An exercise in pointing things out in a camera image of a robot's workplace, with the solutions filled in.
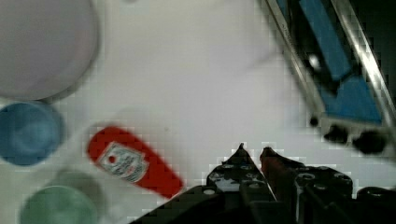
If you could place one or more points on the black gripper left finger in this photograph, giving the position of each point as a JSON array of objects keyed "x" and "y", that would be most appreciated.
[{"x": 244, "y": 187}]

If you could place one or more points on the lavender oval plate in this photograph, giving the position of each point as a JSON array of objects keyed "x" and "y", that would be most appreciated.
[{"x": 45, "y": 46}]

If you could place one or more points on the black toaster oven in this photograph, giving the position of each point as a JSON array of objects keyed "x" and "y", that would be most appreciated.
[{"x": 342, "y": 53}]

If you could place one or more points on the red ketchup bottle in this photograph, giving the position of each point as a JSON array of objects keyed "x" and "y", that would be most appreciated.
[{"x": 125, "y": 156}]

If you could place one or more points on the green mug with handle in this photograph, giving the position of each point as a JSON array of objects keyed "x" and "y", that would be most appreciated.
[{"x": 71, "y": 197}]

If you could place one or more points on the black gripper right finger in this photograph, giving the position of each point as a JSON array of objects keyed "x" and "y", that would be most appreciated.
[{"x": 305, "y": 190}]

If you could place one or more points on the blue plastic cup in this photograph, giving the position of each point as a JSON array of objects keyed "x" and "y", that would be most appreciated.
[{"x": 30, "y": 132}]

